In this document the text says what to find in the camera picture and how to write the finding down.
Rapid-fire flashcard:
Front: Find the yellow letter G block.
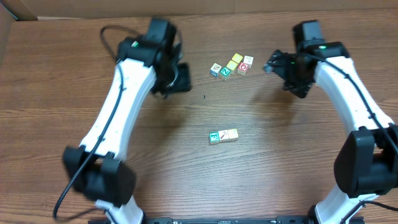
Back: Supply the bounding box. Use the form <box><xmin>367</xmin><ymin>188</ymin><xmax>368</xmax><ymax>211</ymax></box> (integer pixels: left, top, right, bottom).
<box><xmin>228</xmin><ymin>129</ymin><xmax>239</xmax><ymax>141</ymax></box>

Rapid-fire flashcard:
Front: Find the white blue-edged picture block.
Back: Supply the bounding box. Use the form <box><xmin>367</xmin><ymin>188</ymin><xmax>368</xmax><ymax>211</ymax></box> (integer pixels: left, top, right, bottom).
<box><xmin>210</xmin><ymin>63</ymin><xmax>223</xmax><ymax>77</ymax></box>

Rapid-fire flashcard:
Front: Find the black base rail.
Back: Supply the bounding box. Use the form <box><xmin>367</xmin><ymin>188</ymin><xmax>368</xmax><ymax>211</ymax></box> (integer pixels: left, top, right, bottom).
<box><xmin>143</xmin><ymin>215</ymin><xmax>316</xmax><ymax>224</ymax></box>

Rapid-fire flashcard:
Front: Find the green letter Z block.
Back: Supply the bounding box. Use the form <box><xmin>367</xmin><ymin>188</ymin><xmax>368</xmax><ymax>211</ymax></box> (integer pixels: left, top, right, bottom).
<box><xmin>220</xmin><ymin>67</ymin><xmax>232</xmax><ymax>80</ymax></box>

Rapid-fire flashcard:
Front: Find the green letter F block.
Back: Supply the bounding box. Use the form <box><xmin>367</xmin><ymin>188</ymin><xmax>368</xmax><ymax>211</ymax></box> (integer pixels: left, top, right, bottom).
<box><xmin>209</xmin><ymin>132</ymin><xmax>220</xmax><ymax>144</ymax></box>

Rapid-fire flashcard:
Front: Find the red picture block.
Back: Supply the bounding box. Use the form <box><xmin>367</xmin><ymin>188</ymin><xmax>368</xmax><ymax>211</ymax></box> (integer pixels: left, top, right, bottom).
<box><xmin>237</xmin><ymin>62</ymin><xmax>249</xmax><ymax>75</ymax></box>

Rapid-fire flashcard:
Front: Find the yellow block lower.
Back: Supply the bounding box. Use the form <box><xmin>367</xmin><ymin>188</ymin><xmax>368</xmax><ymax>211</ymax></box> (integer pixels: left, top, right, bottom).
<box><xmin>226</xmin><ymin>60</ymin><xmax>238</xmax><ymax>74</ymax></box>

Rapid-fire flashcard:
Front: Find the white line-drawing block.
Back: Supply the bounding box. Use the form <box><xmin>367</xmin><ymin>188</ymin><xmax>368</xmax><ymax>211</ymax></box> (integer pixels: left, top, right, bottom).
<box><xmin>243</xmin><ymin>55</ymin><xmax>254</xmax><ymax>69</ymax></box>

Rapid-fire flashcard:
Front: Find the yellow block upper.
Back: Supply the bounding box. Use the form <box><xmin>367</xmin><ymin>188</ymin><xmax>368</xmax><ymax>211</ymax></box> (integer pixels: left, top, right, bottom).
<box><xmin>232</xmin><ymin>53</ymin><xmax>243</xmax><ymax>64</ymax></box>

